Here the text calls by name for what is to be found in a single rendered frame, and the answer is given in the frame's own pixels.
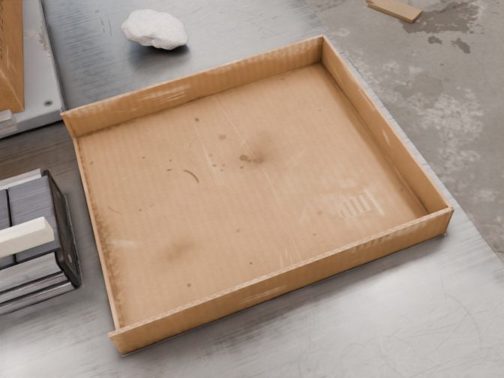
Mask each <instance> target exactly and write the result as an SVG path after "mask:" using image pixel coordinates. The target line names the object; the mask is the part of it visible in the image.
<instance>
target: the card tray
mask: <svg viewBox="0 0 504 378"><path fill-rule="evenodd" d="M61 117H62V119H63V121H64V123H65V125H66V127H67V129H68V131H69V133H70V135H71V137H72V138H73V144H74V148H75V152H76V158H77V161H78V165H79V171H80V175H81V178H82V184H83V187H84V191H85V198H86V201H87V205H88V210H89V214H90V218H91V224H92V227H93V231H94V237H95V241H96V245H97V250H98V254H99V257H100V264H101V267H102V271H103V277H104V280H105V284H106V290H107V294H108V297H109V303H110V307H111V311H112V317H113V320H114V323H115V331H112V332H110V333H108V336H109V339H110V340H111V341H112V342H113V343H114V345H115V346H116V348H117V349H118V350H119V352H120V353H121V354H122V355H125V354H128V353H131V352H133V351H135V350H139V349H141V348H143V347H147V346H149V345H151V344H155V343H157V342H159V341H162V340H165V339H167V338H171V337H173V336H175V335H179V334H181V333H183V332H186V331H189V330H191V329H195V328H196V327H199V326H202V325H205V324H207V323H210V322H213V321H215V320H219V319H220V318H223V317H226V316H229V315H230V314H234V313H236V312H239V311H242V310H244V309H247V308H250V307H253V306H254V305H258V304H260V303H263V302H266V301H268V300H270V299H274V298H276V297H278V296H282V295H284V294H287V293H290V292H292V291H294V290H297V289H300V288H302V287H306V286H308V285H310V284H314V283H316V282H318V281H321V280H324V279H326V278H330V277H331V276H334V275H337V274H340V273H342V272H345V271H348V270H350V269H354V268H355V267H358V266H361V265H364V264H365V263H369V262H371V261H374V260H377V259H379V258H382V257H385V256H388V255H389V254H393V253H395V252H398V251H401V250H403V249H405V248H409V247H411V246H413V245H417V244H419V243H422V242H425V241H427V240H429V239H433V238H435V237H437V236H441V235H443V234H445V232H446V229H447V227H448V225H449V222H450V220H451V218H452V215H453V212H454V210H455V209H454V207H453V206H452V204H451V203H450V202H449V201H448V200H447V198H446V197H445V195H444V194H443V192H442V191H441V190H440V189H439V187H438V186H437V184H436V183H435V182H434V180H433V179H432V178H431V177H430V175H429V174H428V172H427V171H426V170H425V168H424V167H423V166H422V164H421V163H420V162H419V160H418V159H417V157H416V156H415V155H414V154H413V152H412V151H411V150H410V148H409V147H408V145H407V144H406V143H405V142H404V140H403V139H402V137H401V136H400V134H399V133H398V132H397V131H396V130H395V128H394V127H393V125H392V124H391V122H390V121H389V120H388V119H387V118H386V116H385V115H384V113H383V111H382V110H381V109H380V108H379V107H378V105H377V104H376V102H375V101H374V99H373V98H372V97H371V96H370V95H369V93H368V92H367V90H366V89H365V87H364V86H363V85H362V84H361V82H360V81H359V79H358V78H357V77H356V75H355V74H354V73H353V72H352V70H351V69H350V67H349V66H348V65H347V63H346V62H345V61H344V60H343V58H342V57H341V55H340V54H339V52H338V51H337V50H336V49H335V47H334V46H333V45H332V43H331V42H330V40H329V39H328V38H327V37H326V35H325V34H320V35H317V36H315V37H310V38H308V39H304V40H300V41H297V42H295V43H290V44H287V45H285V46H280V47H278V48H274V49H270V50H268V51H265V52H261V53H257V54H255V55H250V56H248V57H245V58H240V59H238V60H235V61H231V62H227V63H225V64H220V65H218V66H215V67H210V68H208V69H205V70H201V71H197V72H195V73H191V74H188V75H185V76H180V77H178V78H175V79H171V80H168V81H165V82H161V83H158V84H155V85H150V86H148V87H145V88H141V89H138V90H135V91H131V92H128V93H125V94H120V95H118V96H115V97H111V98H108V99H106V100H101V101H98V102H95V103H91V104H88V105H85V106H81V107H78V108H76V109H71V110H68V111H65V112H61Z"/></svg>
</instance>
